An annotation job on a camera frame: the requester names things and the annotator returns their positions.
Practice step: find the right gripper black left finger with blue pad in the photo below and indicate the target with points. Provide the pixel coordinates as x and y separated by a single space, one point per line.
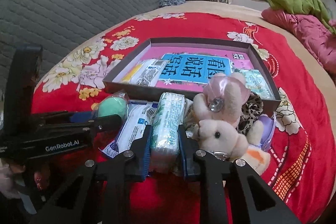
98 193

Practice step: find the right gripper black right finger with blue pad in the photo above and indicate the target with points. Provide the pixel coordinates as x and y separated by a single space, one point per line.
231 192

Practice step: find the purple satin scrunchie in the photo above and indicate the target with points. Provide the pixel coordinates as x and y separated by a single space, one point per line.
268 132

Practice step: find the pink plush bunny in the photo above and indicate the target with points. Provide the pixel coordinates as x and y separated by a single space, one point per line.
217 111

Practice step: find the leopard print scrunchie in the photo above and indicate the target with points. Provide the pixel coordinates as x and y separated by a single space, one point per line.
250 112

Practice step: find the blue white wipes pack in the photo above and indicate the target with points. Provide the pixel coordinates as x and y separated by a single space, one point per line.
138 117

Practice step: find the green makeup sponge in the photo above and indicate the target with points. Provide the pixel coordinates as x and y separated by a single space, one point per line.
115 104

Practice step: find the green white tissue pack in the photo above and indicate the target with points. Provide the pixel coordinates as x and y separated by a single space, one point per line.
257 84

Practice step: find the yellow white tissue pack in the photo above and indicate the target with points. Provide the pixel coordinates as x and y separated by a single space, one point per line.
145 73

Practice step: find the red floral blanket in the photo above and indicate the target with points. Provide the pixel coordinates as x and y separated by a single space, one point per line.
302 152

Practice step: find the grey quilted headboard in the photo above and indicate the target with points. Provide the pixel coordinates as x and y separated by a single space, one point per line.
59 26

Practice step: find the pink blue children's book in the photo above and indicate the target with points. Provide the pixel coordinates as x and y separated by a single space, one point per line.
190 68

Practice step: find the dark cardboard box tray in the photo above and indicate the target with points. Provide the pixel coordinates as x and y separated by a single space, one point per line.
112 80

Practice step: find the pink quilted comforter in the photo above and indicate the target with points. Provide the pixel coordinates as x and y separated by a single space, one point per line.
312 34

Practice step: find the blue patterned cloth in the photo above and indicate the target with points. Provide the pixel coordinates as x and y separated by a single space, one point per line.
169 3

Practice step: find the green blanket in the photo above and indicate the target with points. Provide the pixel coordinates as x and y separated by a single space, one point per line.
304 7

